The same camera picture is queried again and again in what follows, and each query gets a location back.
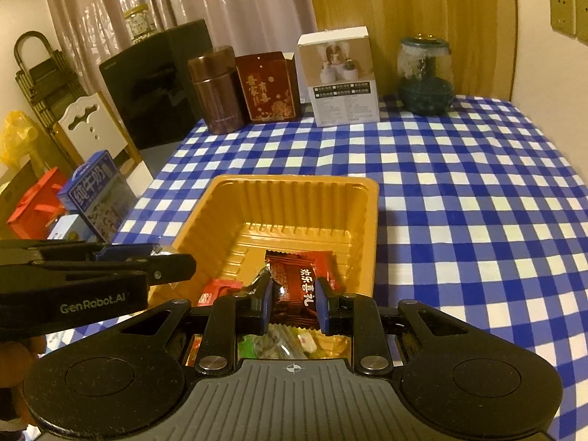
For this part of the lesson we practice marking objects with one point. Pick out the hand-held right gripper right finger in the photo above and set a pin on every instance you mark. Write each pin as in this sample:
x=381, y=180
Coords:
x=323, y=308

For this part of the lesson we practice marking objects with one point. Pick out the blue checkered tablecloth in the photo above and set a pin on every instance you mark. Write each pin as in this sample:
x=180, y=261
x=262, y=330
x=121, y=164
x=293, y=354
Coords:
x=459, y=193

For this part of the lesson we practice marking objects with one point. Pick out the yellow plastic bag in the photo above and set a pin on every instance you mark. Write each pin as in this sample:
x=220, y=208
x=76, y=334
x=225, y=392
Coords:
x=16, y=138

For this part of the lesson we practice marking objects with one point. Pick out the beige wall socket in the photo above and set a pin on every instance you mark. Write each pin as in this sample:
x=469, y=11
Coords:
x=582, y=18
x=561, y=11

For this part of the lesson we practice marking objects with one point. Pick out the white product box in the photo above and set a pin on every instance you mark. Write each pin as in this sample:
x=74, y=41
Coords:
x=340, y=87

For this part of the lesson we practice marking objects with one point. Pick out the black appliance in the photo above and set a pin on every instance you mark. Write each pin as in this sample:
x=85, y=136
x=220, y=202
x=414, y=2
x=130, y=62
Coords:
x=151, y=96

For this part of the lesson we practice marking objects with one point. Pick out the orange plastic tray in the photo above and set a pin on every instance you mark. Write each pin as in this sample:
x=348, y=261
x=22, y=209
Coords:
x=285, y=206

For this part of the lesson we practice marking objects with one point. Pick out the green sausage snack packet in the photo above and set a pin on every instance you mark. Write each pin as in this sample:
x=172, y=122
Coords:
x=250, y=347

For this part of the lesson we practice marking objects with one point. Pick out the dark red candy packet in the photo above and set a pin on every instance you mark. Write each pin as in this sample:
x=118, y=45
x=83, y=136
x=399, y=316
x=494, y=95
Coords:
x=294, y=285

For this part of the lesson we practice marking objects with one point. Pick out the red gift bag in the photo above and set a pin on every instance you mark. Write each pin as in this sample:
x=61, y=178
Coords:
x=34, y=206

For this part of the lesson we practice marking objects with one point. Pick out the blue milk carton box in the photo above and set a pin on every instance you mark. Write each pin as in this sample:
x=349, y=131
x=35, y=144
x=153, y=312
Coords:
x=96, y=197

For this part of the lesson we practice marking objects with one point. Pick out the brown cardboard box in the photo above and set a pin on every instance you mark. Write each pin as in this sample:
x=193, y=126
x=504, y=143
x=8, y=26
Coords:
x=11, y=193

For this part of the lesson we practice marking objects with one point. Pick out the grey snack packet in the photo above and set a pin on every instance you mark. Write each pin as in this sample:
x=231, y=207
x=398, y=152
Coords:
x=275, y=342

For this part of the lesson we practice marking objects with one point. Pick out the brown cylindrical canister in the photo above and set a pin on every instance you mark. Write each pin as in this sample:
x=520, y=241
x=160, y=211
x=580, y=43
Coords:
x=216, y=96

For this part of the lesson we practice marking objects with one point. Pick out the wooden wardrobe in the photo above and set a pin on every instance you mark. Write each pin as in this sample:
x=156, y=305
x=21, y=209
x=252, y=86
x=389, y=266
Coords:
x=413, y=0

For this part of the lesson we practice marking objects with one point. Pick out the dark red gift box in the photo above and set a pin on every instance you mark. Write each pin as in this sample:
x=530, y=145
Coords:
x=266, y=92

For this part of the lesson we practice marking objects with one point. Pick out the dark folding rack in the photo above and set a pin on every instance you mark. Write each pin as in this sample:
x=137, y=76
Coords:
x=43, y=78

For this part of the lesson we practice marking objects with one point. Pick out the red snack packet white label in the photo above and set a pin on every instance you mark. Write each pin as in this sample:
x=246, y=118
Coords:
x=220, y=291

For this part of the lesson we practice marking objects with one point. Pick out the white chair backrest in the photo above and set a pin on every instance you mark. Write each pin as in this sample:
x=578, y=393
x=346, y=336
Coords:
x=92, y=128

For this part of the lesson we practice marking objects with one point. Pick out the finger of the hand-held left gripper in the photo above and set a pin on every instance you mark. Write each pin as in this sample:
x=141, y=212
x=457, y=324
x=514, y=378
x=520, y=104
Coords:
x=174, y=267
x=124, y=251

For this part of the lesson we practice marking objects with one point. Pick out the labelled glass jar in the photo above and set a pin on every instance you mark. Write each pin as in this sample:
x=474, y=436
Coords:
x=138, y=23

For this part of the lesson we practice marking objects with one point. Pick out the person's left hand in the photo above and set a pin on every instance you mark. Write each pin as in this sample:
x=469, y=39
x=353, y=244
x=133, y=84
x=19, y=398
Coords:
x=18, y=360

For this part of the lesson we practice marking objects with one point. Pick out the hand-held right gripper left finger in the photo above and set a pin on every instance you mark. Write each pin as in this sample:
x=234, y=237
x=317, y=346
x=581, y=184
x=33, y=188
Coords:
x=265, y=308

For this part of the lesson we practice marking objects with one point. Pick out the teal glass jar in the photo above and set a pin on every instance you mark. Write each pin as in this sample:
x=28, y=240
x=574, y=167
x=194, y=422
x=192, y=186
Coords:
x=425, y=82

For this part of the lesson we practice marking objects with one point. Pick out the sheer curtain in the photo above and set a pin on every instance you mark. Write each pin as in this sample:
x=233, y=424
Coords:
x=206, y=4

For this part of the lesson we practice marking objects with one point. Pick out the white and blue box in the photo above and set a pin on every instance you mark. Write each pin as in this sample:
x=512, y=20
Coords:
x=69, y=229

